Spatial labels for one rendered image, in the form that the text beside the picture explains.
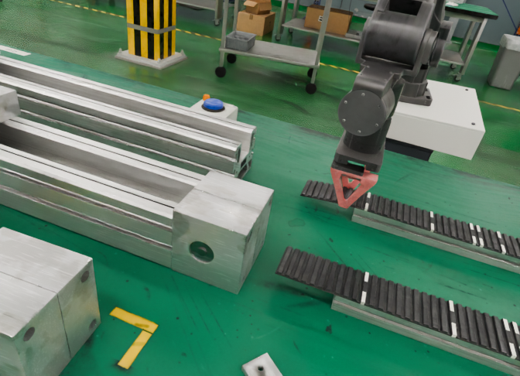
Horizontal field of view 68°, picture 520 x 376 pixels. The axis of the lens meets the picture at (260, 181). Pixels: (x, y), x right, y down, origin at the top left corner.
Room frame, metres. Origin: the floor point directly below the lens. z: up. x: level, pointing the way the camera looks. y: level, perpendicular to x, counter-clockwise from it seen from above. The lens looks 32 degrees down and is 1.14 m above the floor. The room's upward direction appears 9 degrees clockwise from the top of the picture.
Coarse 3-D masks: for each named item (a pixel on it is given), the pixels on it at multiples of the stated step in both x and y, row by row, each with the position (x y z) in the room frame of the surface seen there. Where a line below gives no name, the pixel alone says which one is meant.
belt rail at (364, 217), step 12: (360, 216) 0.50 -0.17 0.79; (372, 216) 0.49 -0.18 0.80; (384, 228) 0.49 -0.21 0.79; (396, 228) 0.48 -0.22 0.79; (408, 228) 0.48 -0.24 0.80; (420, 228) 0.48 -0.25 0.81; (420, 240) 0.47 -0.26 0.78; (432, 240) 0.47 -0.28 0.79; (444, 240) 0.47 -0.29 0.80; (456, 240) 0.46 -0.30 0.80; (456, 252) 0.46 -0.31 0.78; (468, 252) 0.46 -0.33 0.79; (480, 252) 0.46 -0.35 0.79; (492, 252) 0.45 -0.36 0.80; (492, 264) 0.45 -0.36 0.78; (504, 264) 0.44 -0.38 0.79; (516, 264) 0.45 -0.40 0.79
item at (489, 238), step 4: (484, 228) 0.49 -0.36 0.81; (484, 232) 0.48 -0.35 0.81; (488, 232) 0.49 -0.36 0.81; (492, 232) 0.48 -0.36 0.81; (484, 236) 0.47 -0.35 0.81; (488, 236) 0.48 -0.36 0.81; (492, 236) 0.47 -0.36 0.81; (484, 240) 0.46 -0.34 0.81; (488, 240) 0.46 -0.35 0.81; (492, 240) 0.46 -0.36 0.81; (496, 240) 0.47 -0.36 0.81; (484, 244) 0.45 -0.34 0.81; (488, 244) 0.45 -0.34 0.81; (492, 244) 0.46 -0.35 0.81; (496, 244) 0.45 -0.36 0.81; (488, 248) 0.45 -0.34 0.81; (492, 248) 0.45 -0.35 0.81; (496, 248) 0.44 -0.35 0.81; (500, 252) 0.44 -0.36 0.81
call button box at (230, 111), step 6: (198, 102) 0.74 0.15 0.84; (192, 108) 0.70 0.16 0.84; (198, 108) 0.71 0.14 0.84; (204, 108) 0.70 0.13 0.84; (222, 108) 0.72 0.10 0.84; (228, 108) 0.73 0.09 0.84; (234, 108) 0.74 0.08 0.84; (216, 114) 0.69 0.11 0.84; (222, 114) 0.70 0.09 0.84; (228, 114) 0.71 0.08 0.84; (234, 114) 0.73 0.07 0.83; (234, 120) 0.74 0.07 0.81
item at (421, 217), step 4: (416, 208) 0.52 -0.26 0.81; (416, 212) 0.51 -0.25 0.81; (420, 212) 0.51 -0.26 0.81; (424, 212) 0.51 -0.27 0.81; (416, 216) 0.50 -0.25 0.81; (420, 216) 0.50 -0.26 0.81; (424, 216) 0.50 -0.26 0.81; (416, 220) 0.48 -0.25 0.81; (420, 220) 0.48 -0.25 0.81; (424, 220) 0.48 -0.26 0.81; (416, 224) 0.47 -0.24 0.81; (420, 224) 0.47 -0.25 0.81; (424, 224) 0.47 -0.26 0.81; (428, 224) 0.48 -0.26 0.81; (424, 228) 0.47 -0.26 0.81; (428, 228) 0.47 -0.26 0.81
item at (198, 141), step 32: (0, 64) 0.72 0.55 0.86; (32, 64) 0.73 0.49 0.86; (32, 96) 0.61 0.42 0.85; (64, 96) 0.61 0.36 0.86; (96, 96) 0.67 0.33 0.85; (128, 96) 0.65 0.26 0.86; (64, 128) 0.60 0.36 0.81; (96, 128) 0.58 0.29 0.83; (128, 128) 0.58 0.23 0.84; (160, 128) 0.55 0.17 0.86; (192, 128) 0.56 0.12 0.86; (224, 128) 0.60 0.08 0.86; (256, 128) 0.61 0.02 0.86; (160, 160) 0.55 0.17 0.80; (192, 160) 0.54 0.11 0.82; (224, 160) 0.52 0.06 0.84
